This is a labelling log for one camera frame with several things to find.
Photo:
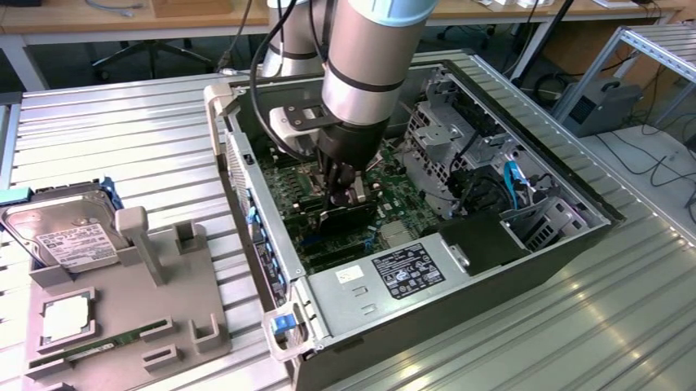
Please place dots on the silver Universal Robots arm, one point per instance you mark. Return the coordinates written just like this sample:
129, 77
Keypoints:
370, 57

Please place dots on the silver chipset heatsink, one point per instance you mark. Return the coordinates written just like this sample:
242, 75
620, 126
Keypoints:
397, 231

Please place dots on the green RAM stick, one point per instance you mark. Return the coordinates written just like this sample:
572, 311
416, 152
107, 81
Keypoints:
98, 346

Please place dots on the blue case latch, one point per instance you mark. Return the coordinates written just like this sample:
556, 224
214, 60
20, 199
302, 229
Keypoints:
284, 323

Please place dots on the open black PC case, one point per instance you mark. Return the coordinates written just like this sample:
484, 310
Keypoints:
489, 293

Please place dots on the silver CPU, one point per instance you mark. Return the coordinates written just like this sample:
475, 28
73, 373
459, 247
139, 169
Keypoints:
66, 319

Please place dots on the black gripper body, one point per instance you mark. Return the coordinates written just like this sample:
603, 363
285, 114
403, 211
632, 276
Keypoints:
353, 142

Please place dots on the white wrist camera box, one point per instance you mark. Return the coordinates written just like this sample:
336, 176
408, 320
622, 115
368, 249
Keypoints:
294, 122

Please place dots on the metal disk bay cage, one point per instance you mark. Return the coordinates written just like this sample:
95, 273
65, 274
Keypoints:
440, 146

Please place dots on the blue disk carrier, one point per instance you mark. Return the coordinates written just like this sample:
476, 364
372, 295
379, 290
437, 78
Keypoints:
14, 196

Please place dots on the black plastic air shroud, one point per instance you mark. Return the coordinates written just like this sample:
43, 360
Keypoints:
484, 244

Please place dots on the green motherboard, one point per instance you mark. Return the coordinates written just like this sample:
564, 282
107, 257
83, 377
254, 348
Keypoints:
397, 191

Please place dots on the silver hard disk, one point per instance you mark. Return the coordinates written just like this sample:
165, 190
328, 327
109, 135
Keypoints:
66, 236

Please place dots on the graphics card with metal bracket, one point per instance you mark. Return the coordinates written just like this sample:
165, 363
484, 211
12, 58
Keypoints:
348, 218

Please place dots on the silver power supply unit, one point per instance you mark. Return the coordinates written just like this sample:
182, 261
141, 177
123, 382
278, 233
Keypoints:
348, 297

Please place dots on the grey plastic parts rack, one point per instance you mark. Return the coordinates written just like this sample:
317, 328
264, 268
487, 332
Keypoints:
137, 317

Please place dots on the wooden desk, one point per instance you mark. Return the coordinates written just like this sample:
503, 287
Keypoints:
109, 18

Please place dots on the grey box device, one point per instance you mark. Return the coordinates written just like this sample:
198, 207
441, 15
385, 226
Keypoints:
598, 108

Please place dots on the aluminium slat frame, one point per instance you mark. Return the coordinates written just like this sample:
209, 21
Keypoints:
660, 45

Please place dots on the CPU socket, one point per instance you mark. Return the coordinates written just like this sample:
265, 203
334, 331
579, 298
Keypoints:
310, 181

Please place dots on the black office chair base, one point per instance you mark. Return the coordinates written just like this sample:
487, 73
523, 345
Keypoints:
153, 55
468, 32

